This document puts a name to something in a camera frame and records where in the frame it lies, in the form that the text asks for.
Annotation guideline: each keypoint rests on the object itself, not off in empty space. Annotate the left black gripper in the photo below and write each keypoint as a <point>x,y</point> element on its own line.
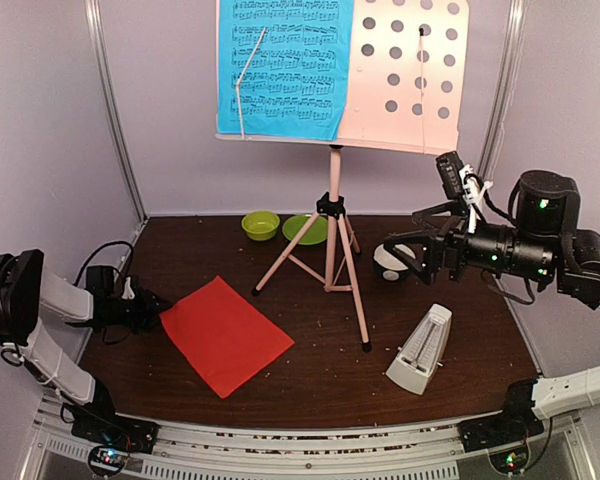
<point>148,309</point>

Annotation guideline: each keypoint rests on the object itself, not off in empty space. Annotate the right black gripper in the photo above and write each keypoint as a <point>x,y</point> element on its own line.
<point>435,252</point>

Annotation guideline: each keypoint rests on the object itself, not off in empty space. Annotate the red paper sheet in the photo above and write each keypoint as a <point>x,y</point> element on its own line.
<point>223,337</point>

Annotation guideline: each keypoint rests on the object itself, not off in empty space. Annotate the pink music stand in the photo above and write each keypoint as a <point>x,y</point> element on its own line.
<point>406,73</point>

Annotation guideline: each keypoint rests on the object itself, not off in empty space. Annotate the blue paper sheet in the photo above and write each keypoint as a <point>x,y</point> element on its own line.
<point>283,68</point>

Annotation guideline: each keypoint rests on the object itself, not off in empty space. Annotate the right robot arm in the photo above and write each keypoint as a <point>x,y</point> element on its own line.
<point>541,244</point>

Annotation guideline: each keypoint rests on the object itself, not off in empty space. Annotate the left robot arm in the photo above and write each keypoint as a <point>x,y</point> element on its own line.
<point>106,299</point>

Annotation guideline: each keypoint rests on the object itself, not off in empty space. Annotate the dark bowl white inside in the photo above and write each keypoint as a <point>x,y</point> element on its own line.
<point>387,267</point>

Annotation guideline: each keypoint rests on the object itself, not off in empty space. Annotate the white metronome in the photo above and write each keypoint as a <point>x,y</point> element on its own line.
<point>418,358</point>

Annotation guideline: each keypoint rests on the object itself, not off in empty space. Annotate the lime green bowl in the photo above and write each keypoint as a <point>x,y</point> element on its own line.
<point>260,225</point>

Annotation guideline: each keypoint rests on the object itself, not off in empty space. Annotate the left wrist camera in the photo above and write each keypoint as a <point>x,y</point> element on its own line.
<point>128,292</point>

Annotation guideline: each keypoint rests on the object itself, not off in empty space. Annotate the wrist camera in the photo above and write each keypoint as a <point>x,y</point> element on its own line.
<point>460,182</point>
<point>128,292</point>

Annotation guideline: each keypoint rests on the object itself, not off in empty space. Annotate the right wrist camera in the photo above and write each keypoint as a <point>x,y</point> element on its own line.
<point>460,182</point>

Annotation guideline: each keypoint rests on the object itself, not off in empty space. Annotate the right aluminium post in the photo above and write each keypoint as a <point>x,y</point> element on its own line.
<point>496,38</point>

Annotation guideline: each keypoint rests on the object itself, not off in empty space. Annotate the aluminium post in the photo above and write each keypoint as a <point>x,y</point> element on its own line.
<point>496,38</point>
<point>97,36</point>

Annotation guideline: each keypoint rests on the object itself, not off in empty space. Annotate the left aluminium post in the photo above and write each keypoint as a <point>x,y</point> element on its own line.
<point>97,36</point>

